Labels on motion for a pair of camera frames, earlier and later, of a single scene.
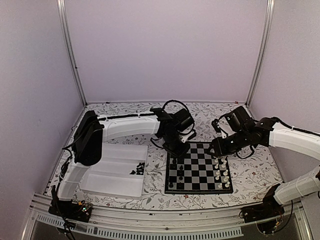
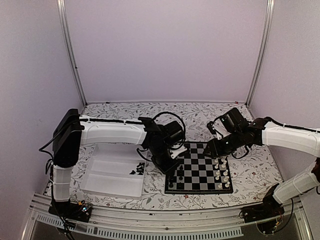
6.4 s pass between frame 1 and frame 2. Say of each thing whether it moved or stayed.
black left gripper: moved
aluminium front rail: stayed
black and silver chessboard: stayed
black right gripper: stayed
